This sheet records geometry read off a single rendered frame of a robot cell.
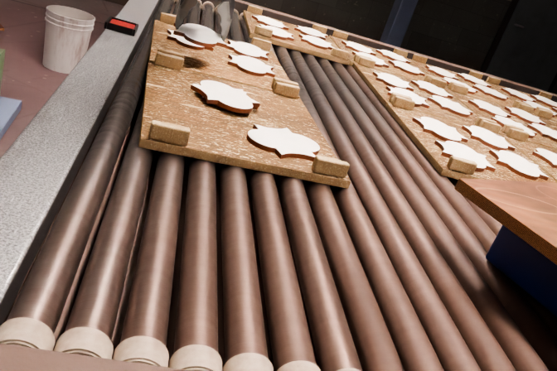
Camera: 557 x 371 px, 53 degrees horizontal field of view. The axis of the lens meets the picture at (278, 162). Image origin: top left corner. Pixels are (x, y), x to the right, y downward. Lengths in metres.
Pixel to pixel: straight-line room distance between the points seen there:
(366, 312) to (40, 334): 0.35
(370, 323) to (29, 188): 0.43
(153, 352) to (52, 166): 0.35
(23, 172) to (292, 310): 0.37
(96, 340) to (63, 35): 3.39
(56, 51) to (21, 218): 3.25
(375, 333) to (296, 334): 0.10
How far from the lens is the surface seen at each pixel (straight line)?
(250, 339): 0.57
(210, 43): 1.26
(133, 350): 0.52
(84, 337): 0.52
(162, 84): 1.12
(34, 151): 0.82
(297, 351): 0.57
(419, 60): 2.44
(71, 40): 3.85
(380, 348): 0.63
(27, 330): 0.53
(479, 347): 0.73
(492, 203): 0.79
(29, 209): 0.69
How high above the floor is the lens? 1.28
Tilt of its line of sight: 22 degrees down
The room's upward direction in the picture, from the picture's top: 19 degrees clockwise
